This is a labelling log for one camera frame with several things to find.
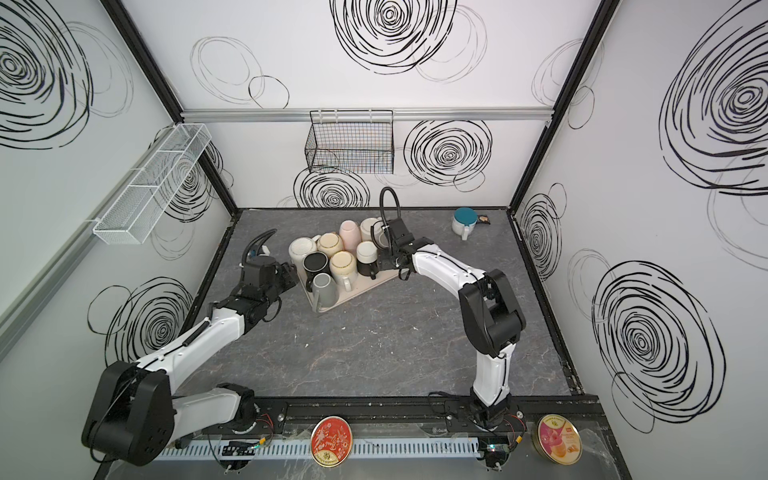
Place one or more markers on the pink round tin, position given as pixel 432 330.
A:
pixel 556 439

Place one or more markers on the pink mug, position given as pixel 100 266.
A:
pixel 350 234

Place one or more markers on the cream and orange mug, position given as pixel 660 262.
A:
pixel 330 244

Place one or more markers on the cream mug rear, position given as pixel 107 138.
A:
pixel 372 230

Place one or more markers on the beige tray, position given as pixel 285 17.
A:
pixel 362 285

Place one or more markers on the white cable duct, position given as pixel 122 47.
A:
pixel 297 449

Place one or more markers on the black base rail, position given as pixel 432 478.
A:
pixel 451 410

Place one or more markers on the black corner frame post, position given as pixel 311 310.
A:
pixel 579 67
pixel 130 34

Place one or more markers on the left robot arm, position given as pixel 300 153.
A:
pixel 135 412

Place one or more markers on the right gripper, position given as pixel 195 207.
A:
pixel 387 260

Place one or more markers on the white ribbed mug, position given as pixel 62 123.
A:
pixel 301 247

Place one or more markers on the cream speckled mug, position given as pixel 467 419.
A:
pixel 344 270

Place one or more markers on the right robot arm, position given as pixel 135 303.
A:
pixel 492 318

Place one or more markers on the black wire basket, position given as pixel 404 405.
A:
pixel 357 147

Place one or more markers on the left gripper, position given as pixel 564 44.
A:
pixel 285 274

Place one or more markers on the grey mug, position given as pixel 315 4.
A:
pixel 324 292

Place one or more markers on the aluminium wall rail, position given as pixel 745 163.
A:
pixel 27 306
pixel 539 113

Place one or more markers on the aluminium wall rail rear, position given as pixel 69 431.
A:
pixel 539 113

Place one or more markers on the aluminium wall rail left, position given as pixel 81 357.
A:
pixel 27 306

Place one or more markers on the black and white mug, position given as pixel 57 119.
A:
pixel 367 259

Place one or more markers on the white mesh shelf basket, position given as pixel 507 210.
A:
pixel 169 182

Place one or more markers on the black corner frame post right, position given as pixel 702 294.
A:
pixel 579 67

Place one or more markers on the red round tin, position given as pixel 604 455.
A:
pixel 331 441

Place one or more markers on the black corner frame post left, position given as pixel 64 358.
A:
pixel 130 34

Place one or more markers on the teal lidded white mug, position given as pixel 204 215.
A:
pixel 464 221

